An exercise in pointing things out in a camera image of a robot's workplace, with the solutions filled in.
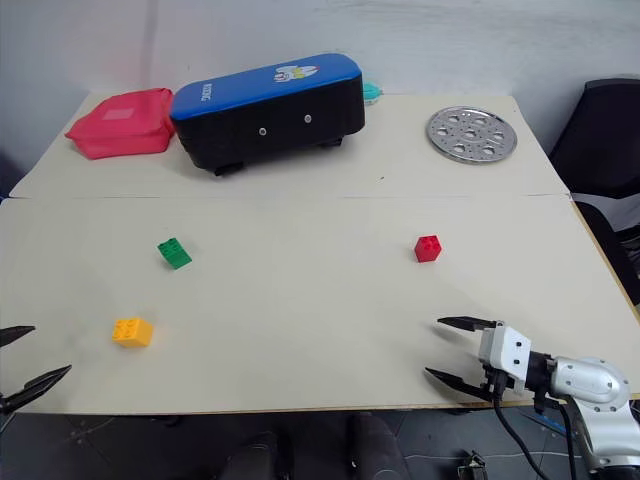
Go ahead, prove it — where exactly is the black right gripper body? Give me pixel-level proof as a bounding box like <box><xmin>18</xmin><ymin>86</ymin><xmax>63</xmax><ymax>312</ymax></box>
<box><xmin>479</xmin><ymin>362</ymin><xmax>517</xmax><ymax>402</ymax></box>

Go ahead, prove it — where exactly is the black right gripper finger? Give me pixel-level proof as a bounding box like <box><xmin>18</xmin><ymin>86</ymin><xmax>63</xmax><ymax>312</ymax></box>
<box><xmin>424</xmin><ymin>366</ymin><xmax>495</xmax><ymax>402</ymax></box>
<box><xmin>436</xmin><ymin>315</ymin><xmax>503</xmax><ymax>334</ymax></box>

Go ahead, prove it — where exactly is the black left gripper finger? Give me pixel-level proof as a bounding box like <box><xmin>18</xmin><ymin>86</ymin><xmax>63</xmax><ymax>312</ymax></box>
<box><xmin>0</xmin><ymin>325</ymin><xmax>37</xmax><ymax>349</ymax></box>
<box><xmin>0</xmin><ymin>364</ymin><xmax>74</xmax><ymax>415</ymax></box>

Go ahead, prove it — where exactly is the red toy brick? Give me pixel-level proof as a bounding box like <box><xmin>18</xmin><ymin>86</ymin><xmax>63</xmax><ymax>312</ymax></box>
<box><xmin>413</xmin><ymin>234</ymin><xmax>444</xmax><ymax>264</ymax></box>

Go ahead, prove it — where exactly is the small black floor object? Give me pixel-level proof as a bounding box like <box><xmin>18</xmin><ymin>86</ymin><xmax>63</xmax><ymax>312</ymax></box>
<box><xmin>455</xmin><ymin>449</ymin><xmax>487</xmax><ymax>480</ymax></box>

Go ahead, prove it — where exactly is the yellow toy brick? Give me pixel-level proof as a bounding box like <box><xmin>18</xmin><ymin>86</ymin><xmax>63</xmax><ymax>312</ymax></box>
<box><xmin>110</xmin><ymin>317</ymin><xmax>154</xmax><ymax>349</ymax></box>

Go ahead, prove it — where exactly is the green toy brick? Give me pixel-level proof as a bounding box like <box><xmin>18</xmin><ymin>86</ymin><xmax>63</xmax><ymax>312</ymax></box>
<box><xmin>156</xmin><ymin>237</ymin><xmax>194</xmax><ymax>272</ymax></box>

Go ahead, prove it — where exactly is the round perforated metal plate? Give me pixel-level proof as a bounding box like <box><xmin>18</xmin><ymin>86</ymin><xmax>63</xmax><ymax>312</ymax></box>
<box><xmin>425</xmin><ymin>105</ymin><xmax>518</xmax><ymax>166</ymax></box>

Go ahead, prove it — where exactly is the black office chair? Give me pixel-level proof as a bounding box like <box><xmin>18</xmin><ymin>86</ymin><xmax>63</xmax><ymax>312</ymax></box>
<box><xmin>546</xmin><ymin>76</ymin><xmax>640</xmax><ymax>307</ymax></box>

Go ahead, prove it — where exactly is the red fabric pouch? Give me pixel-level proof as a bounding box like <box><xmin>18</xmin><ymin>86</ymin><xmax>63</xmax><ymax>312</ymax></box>
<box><xmin>64</xmin><ymin>87</ymin><xmax>177</xmax><ymax>161</ymax></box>

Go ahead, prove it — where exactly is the blue and black case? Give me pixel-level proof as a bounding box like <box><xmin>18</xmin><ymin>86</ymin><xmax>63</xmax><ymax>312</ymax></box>
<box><xmin>168</xmin><ymin>52</ymin><xmax>366</xmax><ymax>177</ymax></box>

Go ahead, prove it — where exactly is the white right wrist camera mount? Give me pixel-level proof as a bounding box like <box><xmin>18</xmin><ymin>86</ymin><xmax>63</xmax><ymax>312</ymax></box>
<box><xmin>477</xmin><ymin>325</ymin><xmax>533</xmax><ymax>395</ymax></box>

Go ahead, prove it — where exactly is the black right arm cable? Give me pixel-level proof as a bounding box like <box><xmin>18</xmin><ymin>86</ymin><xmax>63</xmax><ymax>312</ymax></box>
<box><xmin>490</xmin><ymin>372</ymin><xmax>576</xmax><ymax>480</ymax></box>

